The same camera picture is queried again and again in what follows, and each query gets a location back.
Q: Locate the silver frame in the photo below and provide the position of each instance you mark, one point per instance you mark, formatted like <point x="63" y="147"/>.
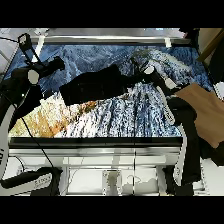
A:
<point x="110" y="155"/>

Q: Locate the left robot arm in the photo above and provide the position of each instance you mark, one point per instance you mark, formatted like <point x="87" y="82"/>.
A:
<point x="7" y="126"/>

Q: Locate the brown garment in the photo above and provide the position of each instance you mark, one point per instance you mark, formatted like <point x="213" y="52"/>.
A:
<point x="208" y="110"/>

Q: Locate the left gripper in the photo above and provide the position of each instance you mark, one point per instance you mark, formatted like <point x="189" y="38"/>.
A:
<point x="55" y="64"/>

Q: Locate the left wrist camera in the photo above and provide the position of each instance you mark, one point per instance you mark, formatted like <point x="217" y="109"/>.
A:
<point x="25" y="41"/>

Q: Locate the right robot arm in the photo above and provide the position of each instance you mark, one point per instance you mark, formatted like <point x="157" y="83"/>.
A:
<point x="186" y="133"/>

